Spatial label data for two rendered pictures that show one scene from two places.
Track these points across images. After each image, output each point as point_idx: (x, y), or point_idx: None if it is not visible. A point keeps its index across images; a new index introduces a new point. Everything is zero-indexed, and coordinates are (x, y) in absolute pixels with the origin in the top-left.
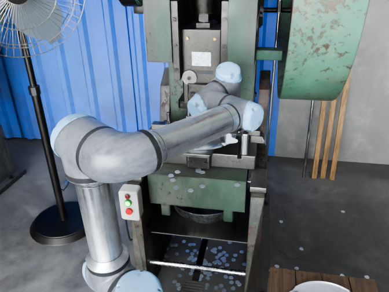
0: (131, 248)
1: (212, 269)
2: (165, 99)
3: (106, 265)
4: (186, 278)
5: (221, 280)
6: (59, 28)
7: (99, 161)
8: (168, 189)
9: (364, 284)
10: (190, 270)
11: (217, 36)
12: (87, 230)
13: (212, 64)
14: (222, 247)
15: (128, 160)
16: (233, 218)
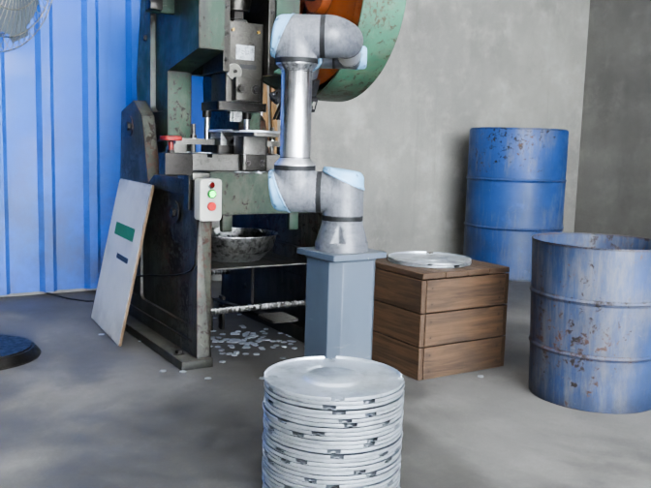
0: (128, 350)
1: (278, 302)
2: (150, 132)
3: (307, 160)
4: (232, 350)
5: (271, 343)
6: (28, 23)
7: (344, 28)
8: (232, 192)
9: (430, 253)
10: (228, 346)
11: (260, 30)
12: (295, 121)
13: (256, 59)
14: (240, 330)
15: (356, 31)
16: (270, 258)
